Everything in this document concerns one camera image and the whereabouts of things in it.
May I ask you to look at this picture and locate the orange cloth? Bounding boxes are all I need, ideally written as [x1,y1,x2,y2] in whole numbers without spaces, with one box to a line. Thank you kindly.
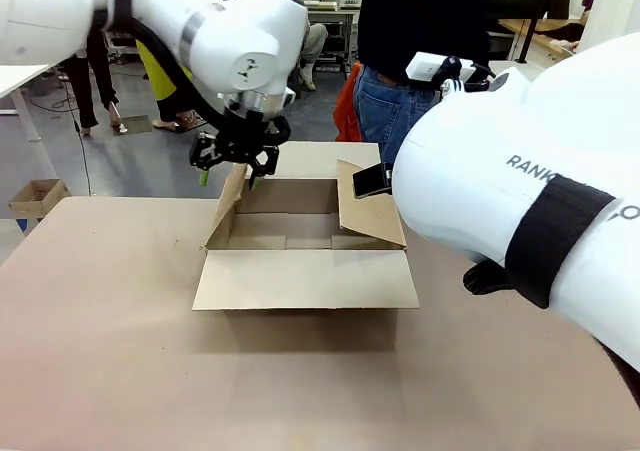
[333,62,362,143]

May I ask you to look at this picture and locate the person in black trousers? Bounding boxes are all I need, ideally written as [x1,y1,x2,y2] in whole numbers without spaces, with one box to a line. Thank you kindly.
[62,18,122,138]

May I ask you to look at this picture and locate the black stand pole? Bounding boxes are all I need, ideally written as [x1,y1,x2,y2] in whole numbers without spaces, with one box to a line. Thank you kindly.
[514,0,549,65]

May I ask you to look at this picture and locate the white table with white leg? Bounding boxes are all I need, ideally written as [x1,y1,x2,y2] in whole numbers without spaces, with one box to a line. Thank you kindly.
[0,63,66,145]

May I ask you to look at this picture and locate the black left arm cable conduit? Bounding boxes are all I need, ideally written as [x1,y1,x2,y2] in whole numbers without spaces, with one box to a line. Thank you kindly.
[130,18,229,133]

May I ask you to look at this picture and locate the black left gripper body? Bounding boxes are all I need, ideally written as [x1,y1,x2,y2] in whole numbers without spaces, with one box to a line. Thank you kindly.
[218,105,292,167]

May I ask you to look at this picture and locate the black strap on right arm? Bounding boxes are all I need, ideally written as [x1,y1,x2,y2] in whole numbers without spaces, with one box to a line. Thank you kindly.
[504,174,617,311]

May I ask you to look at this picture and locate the person in dark shirt jeans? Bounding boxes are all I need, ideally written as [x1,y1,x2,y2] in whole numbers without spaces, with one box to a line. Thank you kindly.
[352,0,494,165]

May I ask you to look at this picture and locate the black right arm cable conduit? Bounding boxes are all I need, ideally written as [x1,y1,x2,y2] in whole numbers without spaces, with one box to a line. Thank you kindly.
[462,262,519,297]

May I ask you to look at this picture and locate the white gift box black ribbon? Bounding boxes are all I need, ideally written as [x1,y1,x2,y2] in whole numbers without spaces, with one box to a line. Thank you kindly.
[404,52,496,94]

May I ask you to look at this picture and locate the small open cardboard box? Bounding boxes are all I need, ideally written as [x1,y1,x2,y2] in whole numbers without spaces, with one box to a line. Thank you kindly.
[8,178,71,221]

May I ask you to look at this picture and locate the wooden table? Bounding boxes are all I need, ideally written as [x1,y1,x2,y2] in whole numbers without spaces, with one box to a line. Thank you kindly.
[498,17,584,67]

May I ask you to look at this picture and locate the brown cardboard shipping box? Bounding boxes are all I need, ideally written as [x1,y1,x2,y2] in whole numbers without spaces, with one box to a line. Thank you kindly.
[192,140,421,351]

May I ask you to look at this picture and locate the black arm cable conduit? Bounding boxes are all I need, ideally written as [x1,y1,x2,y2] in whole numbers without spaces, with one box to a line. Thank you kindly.
[462,262,519,297]
[130,18,229,133]

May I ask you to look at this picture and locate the thin black floor cable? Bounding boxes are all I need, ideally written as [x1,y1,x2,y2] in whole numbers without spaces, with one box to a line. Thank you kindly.
[69,105,95,197]

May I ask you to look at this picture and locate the person in yellow skirt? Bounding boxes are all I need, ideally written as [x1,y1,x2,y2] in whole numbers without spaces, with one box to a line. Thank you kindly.
[134,38,207,133]

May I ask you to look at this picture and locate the seated person beige trousers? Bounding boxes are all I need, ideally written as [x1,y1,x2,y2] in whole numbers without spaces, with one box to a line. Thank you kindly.
[287,0,330,92]

